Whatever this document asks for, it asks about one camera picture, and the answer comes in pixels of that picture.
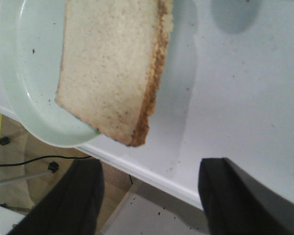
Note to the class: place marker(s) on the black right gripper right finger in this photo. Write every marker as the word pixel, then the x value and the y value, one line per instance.
pixel 235 203

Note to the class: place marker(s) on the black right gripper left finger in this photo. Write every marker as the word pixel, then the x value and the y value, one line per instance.
pixel 71 207

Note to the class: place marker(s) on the bread slice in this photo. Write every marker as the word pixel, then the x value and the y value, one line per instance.
pixel 113 56

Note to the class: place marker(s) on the mint green round plate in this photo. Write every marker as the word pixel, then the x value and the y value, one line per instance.
pixel 31 40

